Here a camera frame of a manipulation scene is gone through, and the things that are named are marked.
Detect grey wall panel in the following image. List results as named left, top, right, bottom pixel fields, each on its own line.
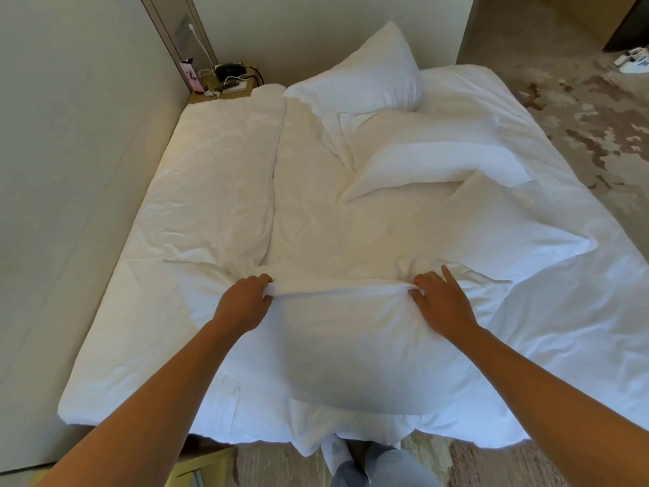
left=137, top=0, right=220, bottom=66

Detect white pillow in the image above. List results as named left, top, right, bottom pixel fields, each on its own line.
left=338, top=110, right=532, bottom=202
left=164, top=258, right=513, bottom=417
left=443, top=170, right=598, bottom=282
left=283, top=20, right=425, bottom=117

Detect person's right hand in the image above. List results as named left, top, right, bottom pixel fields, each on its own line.
left=408, top=264, right=483, bottom=343

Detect grey trousers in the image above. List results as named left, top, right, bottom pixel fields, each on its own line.
left=330, top=442, right=445, bottom=487

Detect dark brown cabinet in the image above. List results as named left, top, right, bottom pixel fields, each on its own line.
left=602, top=0, right=649, bottom=52

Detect white charging cable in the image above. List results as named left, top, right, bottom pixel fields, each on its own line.
left=188, top=24, right=219, bottom=72

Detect white duvet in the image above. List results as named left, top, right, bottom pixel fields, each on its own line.
left=57, top=63, right=649, bottom=458
left=192, top=63, right=649, bottom=458

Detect white slipper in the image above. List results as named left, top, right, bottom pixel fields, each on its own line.
left=320, top=433, right=356, bottom=475

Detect black telephone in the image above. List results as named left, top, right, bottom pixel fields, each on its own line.
left=214, top=63, right=249, bottom=83

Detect person's left forearm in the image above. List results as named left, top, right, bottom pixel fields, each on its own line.
left=38, top=319, right=254, bottom=487

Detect wooden nightstand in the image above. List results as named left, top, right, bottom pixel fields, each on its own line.
left=28, top=446, right=239, bottom=487
left=186, top=75, right=257, bottom=105

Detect person's right forearm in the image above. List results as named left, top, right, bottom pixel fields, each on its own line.
left=458, top=327, right=649, bottom=487

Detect pink box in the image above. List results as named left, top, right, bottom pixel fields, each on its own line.
left=180, top=57, right=206, bottom=95

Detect person's left hand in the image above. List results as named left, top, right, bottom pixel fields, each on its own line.
left=212, top=273, right=274, bottom=335

